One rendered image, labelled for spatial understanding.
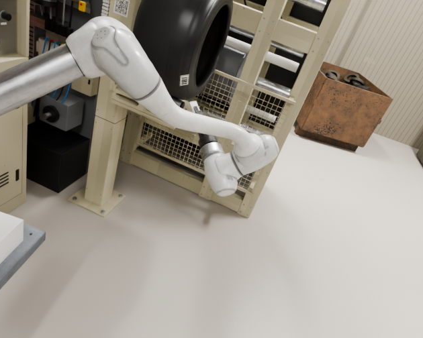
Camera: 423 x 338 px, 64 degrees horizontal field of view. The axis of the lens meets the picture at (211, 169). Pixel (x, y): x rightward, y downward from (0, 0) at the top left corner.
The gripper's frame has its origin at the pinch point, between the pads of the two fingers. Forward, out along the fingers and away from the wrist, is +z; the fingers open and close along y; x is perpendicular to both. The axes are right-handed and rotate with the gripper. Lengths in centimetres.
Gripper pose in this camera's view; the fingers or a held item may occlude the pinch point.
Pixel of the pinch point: (195, 108)
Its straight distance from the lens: 145.3
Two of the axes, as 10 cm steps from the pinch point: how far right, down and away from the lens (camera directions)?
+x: 9.4, -2.2, 2.4
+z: -3.1, -8.4, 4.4
